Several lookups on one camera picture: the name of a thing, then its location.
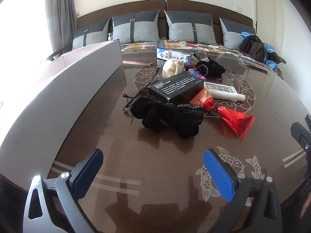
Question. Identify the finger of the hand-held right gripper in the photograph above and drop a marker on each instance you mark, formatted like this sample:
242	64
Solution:
302	136

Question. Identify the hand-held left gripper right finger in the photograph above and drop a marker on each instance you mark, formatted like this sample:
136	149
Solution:
218	174

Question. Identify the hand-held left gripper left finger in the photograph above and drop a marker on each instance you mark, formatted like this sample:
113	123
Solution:
87	172

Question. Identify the white bin wall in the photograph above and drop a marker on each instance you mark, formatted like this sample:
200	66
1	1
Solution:
48	102

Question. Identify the blue and white carton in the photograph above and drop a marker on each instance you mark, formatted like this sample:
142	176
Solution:
167	54

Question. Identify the brown patterned wooden desktop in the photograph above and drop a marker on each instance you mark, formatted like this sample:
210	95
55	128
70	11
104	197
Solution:
170	155

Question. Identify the red foil pouch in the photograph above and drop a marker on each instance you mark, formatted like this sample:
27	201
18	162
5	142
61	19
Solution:
234	120

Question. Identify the black fuzzy cloth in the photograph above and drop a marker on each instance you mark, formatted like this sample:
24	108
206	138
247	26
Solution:
167	119

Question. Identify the clear safety glasses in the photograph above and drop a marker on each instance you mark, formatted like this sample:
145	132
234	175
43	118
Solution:
126	106

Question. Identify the white plastic bottle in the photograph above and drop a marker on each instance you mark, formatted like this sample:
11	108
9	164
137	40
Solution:
222	89

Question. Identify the bags on sofa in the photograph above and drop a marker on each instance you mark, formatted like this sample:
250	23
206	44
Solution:
269	48

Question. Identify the black printed carton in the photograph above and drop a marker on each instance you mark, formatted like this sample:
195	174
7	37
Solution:
175	87

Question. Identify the brown handbag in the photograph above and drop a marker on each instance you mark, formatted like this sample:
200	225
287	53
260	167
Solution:
254	48

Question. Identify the purple plastic toy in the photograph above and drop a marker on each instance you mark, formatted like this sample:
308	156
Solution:
198	75

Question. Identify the black velvet scrunchie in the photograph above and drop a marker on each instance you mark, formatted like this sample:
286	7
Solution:
217	69

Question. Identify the black beaded scrunchie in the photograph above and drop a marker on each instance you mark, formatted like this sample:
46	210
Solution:
203	68

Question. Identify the cream knit hat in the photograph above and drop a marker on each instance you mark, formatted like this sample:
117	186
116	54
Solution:
171	69

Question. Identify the grey two-tone cushion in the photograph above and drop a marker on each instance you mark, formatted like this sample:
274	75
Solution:
138	29
230	36
189	29
92	35

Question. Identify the floral blanket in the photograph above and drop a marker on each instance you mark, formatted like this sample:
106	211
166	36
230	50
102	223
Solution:
179	45

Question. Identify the small clear pump bottle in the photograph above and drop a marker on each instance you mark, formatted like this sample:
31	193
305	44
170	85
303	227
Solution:
110	37

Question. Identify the thin metal pole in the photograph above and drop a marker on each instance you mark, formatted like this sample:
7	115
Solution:
255	4

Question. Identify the grey curtain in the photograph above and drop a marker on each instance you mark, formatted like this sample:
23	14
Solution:
63	9

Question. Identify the brown upholstered headboard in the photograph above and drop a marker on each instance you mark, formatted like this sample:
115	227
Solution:
189	4

